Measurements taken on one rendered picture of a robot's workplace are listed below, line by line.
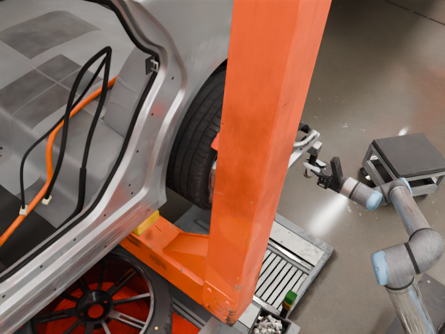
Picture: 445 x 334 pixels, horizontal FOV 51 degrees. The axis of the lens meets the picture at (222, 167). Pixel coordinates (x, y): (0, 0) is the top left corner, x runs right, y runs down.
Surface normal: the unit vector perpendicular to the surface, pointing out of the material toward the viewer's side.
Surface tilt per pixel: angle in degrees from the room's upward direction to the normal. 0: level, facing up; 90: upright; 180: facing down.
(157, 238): 0
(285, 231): 0
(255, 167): 90
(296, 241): 0
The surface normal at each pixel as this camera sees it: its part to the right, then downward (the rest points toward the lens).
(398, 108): 0.08, -0.69
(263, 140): -0.59, 0.55
